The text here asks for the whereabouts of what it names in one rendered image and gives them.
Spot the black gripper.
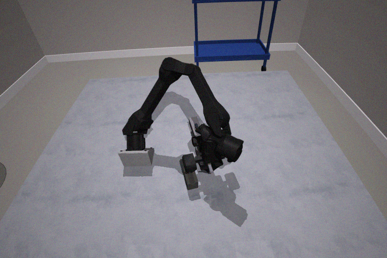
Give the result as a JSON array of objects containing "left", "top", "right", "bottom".
[{"left": 182, "top": 147, "right": 225, "bottom": 173}]

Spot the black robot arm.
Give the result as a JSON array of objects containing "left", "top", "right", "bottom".
[{"left": 122, "top": 57, "right": 244, "bottom": 162}]

